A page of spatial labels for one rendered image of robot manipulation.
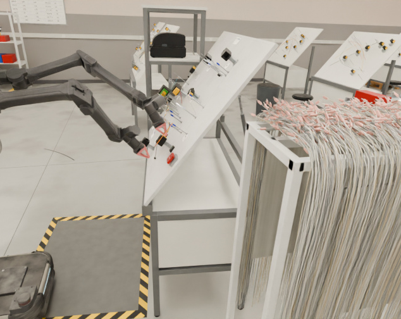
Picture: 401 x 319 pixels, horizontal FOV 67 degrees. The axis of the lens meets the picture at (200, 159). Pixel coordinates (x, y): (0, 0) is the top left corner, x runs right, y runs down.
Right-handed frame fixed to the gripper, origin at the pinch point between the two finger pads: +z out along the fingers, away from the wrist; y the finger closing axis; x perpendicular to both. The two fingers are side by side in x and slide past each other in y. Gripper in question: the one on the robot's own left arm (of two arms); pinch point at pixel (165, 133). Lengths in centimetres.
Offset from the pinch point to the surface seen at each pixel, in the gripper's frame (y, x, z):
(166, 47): 93, -40, -39
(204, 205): -19.0, 2.0, 43.2
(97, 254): 56, 96, 72
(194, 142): -31.5, -9.5, 3.1
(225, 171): 19, -24, 50
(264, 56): -42, -55, -18
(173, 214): -24.0, 19.1, 34.9
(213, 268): -21, 17, 82
